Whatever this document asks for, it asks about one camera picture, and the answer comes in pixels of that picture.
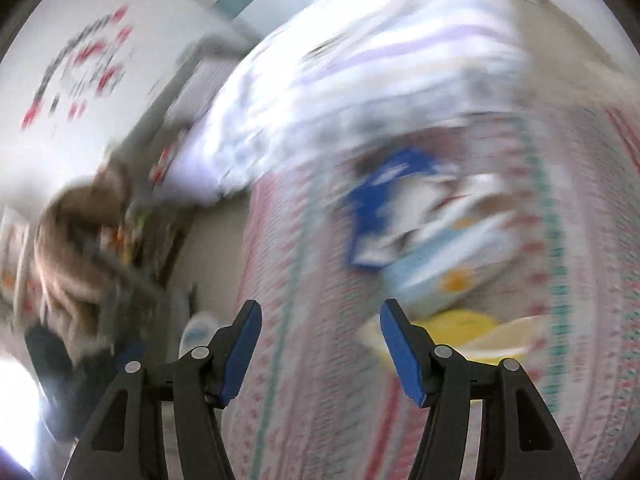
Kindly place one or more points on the red green patterned mat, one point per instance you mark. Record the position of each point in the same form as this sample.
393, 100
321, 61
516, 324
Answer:
325, 410

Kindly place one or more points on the white wall bookshelf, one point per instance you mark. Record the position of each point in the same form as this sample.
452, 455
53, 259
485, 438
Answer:
15, 260

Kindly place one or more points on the pink cartoon cat wall decal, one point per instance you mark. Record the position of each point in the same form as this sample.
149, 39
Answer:
85, 55

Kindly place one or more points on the white bucket with smiley face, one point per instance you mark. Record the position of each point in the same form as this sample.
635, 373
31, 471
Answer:
197, 332

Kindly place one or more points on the pastel plaid ruffled quilt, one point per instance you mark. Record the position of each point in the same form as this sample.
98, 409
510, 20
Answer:
350, 85

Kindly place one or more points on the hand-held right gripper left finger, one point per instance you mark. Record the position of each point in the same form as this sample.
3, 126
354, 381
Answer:
242, 350

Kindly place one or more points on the wooden bedside shelf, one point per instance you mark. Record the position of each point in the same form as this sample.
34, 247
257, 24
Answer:
150, 240

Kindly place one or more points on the brown fleece blanket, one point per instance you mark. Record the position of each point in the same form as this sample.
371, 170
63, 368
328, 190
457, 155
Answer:
65, 240

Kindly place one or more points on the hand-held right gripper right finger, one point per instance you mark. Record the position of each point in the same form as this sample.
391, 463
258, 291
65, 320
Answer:
405, 355

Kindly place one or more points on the bed with lavender sheet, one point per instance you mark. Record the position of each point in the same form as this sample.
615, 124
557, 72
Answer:
192, 160

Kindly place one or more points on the blue snack packet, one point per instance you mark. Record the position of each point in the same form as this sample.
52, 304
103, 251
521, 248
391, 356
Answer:
372, 200

